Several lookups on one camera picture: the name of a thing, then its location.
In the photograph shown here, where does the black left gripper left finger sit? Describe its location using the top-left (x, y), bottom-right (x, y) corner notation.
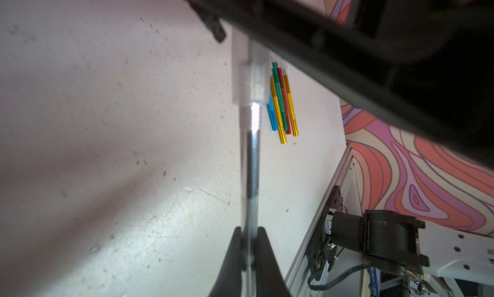
top-left (209, 227), bottom-right (243, 297)

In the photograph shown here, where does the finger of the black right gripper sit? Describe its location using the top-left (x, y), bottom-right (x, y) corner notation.
top-left (186, 0), bottom-right (390, 116)

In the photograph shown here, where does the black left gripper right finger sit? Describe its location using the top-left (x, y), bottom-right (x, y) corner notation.
top-left (256, 227), bottom-right (291, 297)

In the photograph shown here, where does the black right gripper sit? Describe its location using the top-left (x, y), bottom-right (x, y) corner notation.
top-left (348, 0), bottom-right (493, 167)

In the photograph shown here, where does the silver carving knife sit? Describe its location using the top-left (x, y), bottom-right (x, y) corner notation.
top-left (239, 103), bottom-right (262, 296)

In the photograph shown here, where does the green carving knife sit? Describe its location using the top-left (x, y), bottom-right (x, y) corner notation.
top-left (270, 55), bottom-right (288, 132)

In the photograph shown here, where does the dark red carving knife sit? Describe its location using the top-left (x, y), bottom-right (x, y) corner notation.
top-left (277, 61), bottom-right (292, 135)

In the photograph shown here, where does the blue carving knife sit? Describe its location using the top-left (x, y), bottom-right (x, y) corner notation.
top-left (266, 95), bottom-right (278, 131)

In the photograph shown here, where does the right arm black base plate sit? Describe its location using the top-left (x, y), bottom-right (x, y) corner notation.
top-left (306, 186), bottom-right (343, 272)

